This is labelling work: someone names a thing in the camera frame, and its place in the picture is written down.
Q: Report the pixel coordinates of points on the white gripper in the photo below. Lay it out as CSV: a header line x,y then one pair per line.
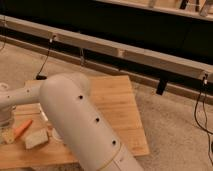
x,y
6,117

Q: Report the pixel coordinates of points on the orange carrot-like pepper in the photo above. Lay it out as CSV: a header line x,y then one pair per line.
x,y
21,128

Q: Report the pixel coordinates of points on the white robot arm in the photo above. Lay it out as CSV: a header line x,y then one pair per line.
x,y
64,99

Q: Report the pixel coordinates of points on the beige sponge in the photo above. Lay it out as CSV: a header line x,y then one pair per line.
x,y
36,138

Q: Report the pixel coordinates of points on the wooden table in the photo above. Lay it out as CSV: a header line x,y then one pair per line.
x,y
113,96

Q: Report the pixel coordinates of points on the white metal rail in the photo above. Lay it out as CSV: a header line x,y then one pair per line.
x,y
143,56

